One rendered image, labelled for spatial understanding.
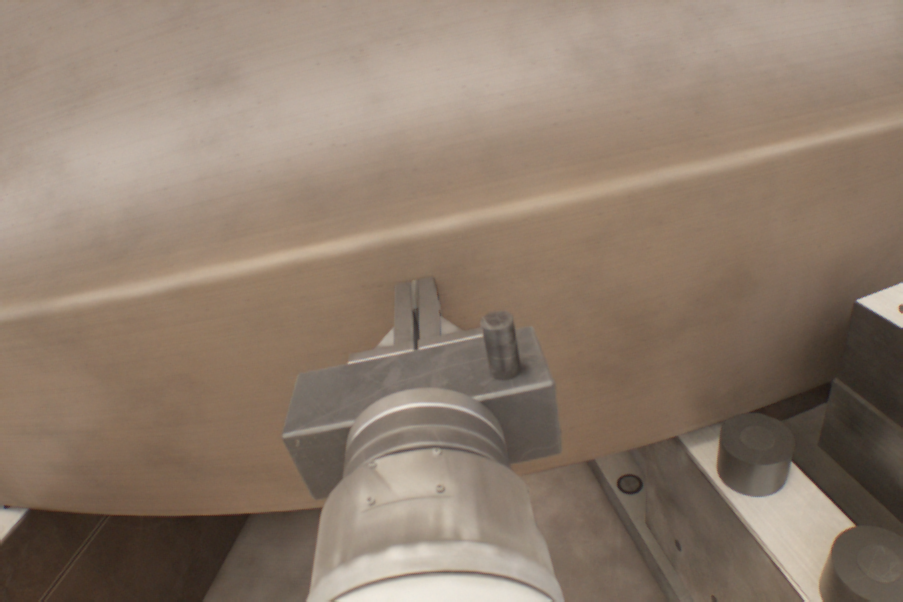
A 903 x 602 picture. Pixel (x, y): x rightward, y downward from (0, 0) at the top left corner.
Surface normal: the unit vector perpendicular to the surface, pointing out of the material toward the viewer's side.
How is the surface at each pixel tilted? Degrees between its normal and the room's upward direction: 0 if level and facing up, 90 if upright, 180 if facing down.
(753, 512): 0
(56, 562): 90
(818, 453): 0
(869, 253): 90
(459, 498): 23
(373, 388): 0
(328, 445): 90
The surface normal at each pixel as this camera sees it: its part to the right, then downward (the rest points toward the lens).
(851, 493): -0.20, -0.86
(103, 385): -0.06, 0.48
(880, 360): -0.96, 0.27
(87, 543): 0.96, -0.08
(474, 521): 0.32, -0.85
